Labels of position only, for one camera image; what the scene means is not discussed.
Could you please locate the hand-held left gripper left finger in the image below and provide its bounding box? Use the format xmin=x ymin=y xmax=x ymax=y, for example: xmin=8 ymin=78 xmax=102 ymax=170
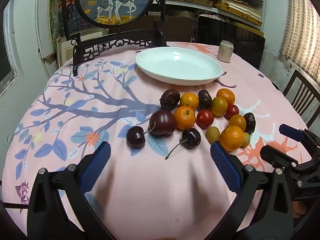
xmin=27 ymin=141 xmax=115 ymax=240

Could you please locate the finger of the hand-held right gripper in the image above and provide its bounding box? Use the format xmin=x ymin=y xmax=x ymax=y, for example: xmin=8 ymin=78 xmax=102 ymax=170
xmin=279 ymin=124 xmax=320 ymax=155
xmin=259 ymin=144 xmax=300 ymax=172

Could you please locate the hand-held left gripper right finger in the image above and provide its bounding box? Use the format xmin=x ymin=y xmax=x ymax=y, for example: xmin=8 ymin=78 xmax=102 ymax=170
xmin=210 ymin=141 xmax=294 ymax=240

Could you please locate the yellow-green longan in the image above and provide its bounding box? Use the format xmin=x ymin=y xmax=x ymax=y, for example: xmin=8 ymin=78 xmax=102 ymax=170
xmin=205 ymin=127 xmax=220 ymax=143
xmin=240 ymin=132 xmax=251 ymax=148

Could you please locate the dark red cherry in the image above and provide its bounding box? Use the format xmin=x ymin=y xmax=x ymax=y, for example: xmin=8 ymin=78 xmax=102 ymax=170
xmin=126 ymin=121 xmax=157 ymax=149
xmin=165 ymin=128 xmax=201 ymax=160

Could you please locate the small red cherry tomato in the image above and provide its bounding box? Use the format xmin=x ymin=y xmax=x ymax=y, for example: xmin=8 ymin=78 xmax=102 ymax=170
xmin=224 ymin=104 xmax=240 ymax=120

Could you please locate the yellow-green tomato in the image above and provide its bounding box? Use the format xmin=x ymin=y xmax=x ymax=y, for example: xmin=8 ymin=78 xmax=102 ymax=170
xmin=210 ymin=96 xmax=228 ymax=117

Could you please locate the orange mandarin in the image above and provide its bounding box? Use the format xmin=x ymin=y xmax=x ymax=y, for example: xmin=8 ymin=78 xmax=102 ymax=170
xmin=216 ymin=88 xmax=236 ymax=105
xmin=174 ymin=106 xmax=196 ymax=130
xmin=219 ymin=125 xmax=244 ymax=152

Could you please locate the dark red plum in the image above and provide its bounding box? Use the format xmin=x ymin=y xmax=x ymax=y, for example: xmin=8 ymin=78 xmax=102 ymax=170
xmin=149 ymin=109 xmax=176 ymax=137

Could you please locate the large dark purple passion fruit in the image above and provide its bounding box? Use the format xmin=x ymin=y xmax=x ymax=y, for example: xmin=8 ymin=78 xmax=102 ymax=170
xmin=160 ymin=89 xmax=181 ymax=111

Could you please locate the white oval plate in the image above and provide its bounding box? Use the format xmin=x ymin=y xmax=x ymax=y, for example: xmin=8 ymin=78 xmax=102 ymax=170
xmin=135 ymin=46 xmax=223 ymax=86

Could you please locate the person's right hand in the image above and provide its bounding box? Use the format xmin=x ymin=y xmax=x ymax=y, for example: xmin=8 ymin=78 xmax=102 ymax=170
xmin=292 ymin=200 xmax=307 ymax=218

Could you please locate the slatted dark wooden chair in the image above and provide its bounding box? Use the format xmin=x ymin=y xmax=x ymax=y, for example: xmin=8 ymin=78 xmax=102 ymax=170
xmin=282 ymin=69 xmax=320 ymax=128

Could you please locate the black flat panel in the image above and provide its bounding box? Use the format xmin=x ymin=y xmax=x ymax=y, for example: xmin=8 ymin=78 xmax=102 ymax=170
xmin=195 ymin=15 xmax=266 ymax=68

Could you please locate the pink drink can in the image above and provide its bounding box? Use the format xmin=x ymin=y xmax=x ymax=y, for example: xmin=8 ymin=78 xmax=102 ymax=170
xmin=217 ymin=40 xmax=234 ymax=62

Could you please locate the round deer picture screen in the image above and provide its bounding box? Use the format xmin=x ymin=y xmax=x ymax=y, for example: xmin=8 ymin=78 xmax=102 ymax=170
xmin=62 ymin=0 xmax=166 ymax=40

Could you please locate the black cable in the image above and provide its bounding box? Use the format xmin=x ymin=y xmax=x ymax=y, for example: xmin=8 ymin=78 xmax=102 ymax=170
xmin=0 ymin=202 xmax=29 ymax=210

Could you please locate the leaning picture frame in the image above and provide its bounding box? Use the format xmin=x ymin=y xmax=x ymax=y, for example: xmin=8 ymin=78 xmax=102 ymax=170
xmin=56 ymin=27 xmax=109 ymax=68

